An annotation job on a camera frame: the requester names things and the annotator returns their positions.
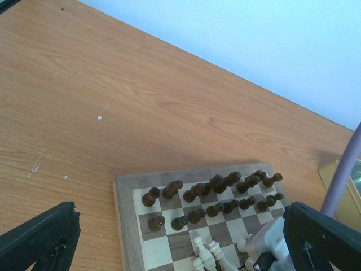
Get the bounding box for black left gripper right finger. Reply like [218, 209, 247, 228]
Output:
[283, 202, 360, 270]

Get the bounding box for dark chess rook corner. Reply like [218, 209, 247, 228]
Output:
[262, 173, 283, 188]

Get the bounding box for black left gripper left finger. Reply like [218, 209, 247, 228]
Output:
[1, 202, 81, 270]

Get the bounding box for dark chess knight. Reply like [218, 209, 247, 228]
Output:
[162, 180, 183, 199]

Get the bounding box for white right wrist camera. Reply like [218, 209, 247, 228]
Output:
[250, 216, 294, 270]

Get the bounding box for dark chess pieces rows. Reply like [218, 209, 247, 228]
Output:
[135, 170, 286, 241]

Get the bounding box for wooden chess board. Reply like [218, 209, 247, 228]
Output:
[113, 163, 288, 270]

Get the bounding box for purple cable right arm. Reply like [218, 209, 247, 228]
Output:
[320, 121, 361, 215]

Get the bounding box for white chess pieces pile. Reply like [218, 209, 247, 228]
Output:
[192, 237, 255, 270]

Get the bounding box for open silver tin box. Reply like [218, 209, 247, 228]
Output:
[318, 159, 361, 233]

